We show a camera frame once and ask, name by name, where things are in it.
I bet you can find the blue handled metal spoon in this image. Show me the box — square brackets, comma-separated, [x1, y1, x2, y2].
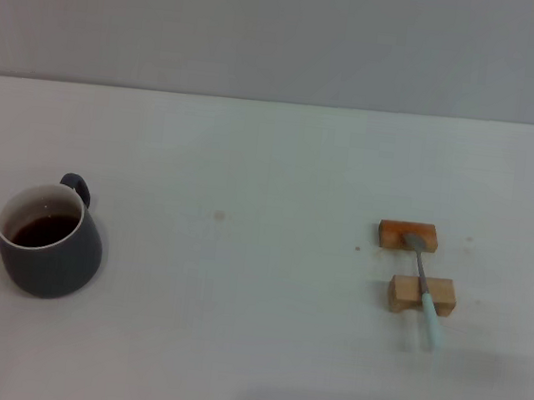
[391, 232, 456, 352]

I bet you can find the grey ceramic coffee cup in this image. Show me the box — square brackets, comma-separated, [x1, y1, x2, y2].
[0, 164, 112, 305]

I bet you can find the stained orange wooden block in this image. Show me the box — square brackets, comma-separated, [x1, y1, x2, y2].
[375, 218, 441, 256]

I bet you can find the plain notched wooden block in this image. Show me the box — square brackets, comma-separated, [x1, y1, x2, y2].
[385, 272, 460, 321]

